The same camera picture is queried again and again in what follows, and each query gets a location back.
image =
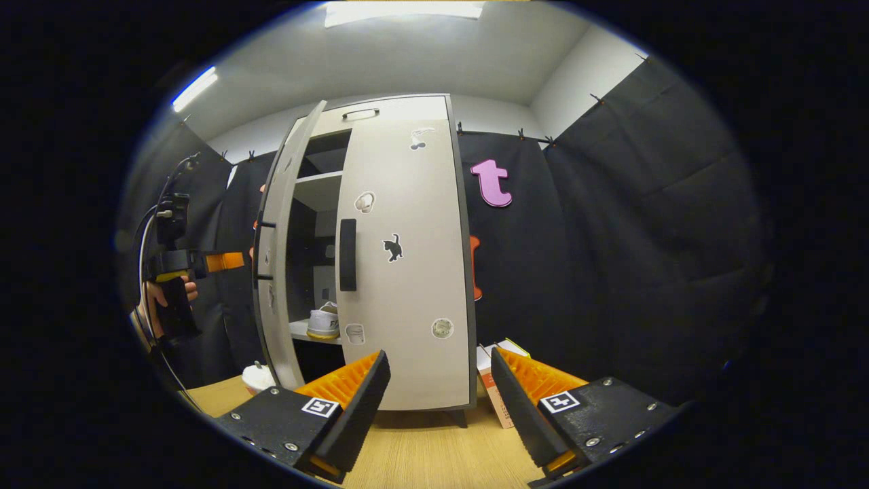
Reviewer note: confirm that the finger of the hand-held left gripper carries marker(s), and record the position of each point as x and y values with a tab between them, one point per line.
224	261

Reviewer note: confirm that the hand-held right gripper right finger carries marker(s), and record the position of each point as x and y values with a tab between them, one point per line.
519	407

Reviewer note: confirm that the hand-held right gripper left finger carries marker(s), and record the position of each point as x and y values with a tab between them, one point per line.
360	407

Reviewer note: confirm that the white cabinet door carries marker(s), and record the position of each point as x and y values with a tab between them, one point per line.
278	319
414	305

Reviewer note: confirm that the white canvas shoe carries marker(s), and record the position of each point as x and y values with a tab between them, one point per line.
324	320

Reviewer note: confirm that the white shoe cabinet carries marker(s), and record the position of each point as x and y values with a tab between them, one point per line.
407	109

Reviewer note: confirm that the white orange cardboard box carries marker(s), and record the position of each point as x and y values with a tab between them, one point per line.
489	380

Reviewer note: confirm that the white round container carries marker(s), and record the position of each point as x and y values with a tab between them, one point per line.
258	379

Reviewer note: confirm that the ceiling tube light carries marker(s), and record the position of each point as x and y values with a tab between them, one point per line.
195	88

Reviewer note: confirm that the black backdrop cloth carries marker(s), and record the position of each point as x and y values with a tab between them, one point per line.
645	238

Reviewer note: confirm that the ceiling light panel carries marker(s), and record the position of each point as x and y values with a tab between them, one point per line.
407	10

